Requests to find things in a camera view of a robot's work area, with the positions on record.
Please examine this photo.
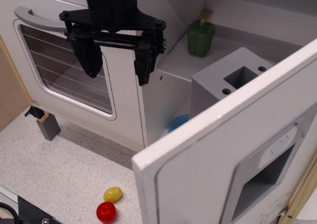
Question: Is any wooden side post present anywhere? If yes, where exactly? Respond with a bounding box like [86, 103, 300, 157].
[278, 156, 317, 224]

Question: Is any red toy tomato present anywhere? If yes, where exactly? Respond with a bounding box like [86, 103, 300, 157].
[96, 202, 116, 223]

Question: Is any green toy bell pepper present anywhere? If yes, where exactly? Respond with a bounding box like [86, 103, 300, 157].
[186, 19, 216, 57]

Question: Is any grey ice dispenser box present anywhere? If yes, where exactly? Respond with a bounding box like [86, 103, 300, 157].
[189, 48, 272, 118]

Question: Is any white toy oven door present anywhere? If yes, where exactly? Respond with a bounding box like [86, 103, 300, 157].
[0, 0, 147, 151]

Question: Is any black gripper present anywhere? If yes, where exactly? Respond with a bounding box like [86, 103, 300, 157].
[59, 0, 166, 86]

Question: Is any black cable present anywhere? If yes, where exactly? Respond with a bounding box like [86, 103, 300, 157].
[0, 201, 20, 224]

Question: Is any yellow toy potato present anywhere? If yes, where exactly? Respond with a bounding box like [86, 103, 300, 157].
[103, 187, 122, 203]

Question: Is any blue plate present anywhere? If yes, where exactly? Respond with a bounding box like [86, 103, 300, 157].
[167, 114, 189, 133]

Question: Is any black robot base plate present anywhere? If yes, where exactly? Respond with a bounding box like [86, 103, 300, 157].
[13, 196, 62, 224]

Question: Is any black clamp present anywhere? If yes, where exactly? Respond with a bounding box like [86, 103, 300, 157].
[24, 106, 45, 119]

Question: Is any grey kitchen leg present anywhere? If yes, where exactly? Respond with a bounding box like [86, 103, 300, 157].
[37, 114, 61, 141]

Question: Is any white toy fridge door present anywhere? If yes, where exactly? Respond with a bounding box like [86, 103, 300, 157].
[132, 41, 317, 224]

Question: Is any white toy kitchen cabinet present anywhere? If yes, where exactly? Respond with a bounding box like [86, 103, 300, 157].
[0, 0, 317, 152]

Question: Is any grey oven door handle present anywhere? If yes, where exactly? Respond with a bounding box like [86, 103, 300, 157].
[14, 6, 67, 33]

